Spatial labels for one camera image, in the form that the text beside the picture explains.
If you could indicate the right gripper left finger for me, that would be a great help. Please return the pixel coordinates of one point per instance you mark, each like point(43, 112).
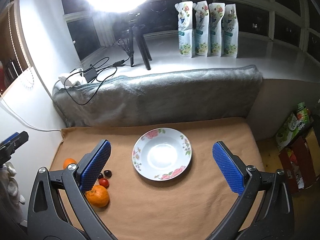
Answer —
point(58, 208)

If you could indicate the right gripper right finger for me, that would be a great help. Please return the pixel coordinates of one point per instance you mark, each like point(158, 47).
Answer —
point(264, 206)

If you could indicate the large orange with stem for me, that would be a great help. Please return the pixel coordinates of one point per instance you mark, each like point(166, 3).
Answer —
point(98, 196)

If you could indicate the red cherry tomato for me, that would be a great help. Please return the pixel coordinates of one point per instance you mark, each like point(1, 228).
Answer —
point(104, 182)

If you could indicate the red box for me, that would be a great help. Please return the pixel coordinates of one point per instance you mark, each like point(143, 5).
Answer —
point(298, 167)

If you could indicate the green printed box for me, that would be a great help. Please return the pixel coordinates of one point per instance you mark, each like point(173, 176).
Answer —
point(296, 122)

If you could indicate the black power adapter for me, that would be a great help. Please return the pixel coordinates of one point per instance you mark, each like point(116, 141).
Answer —
point(90, 74)

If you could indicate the floral white plate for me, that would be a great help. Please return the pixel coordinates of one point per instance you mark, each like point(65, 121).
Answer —
point(162, 154)

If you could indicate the grey cushion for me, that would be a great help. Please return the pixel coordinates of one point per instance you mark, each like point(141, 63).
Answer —
point(189, 95)

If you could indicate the black tripod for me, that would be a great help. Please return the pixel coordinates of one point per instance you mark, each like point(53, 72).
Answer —
point(134, 33)

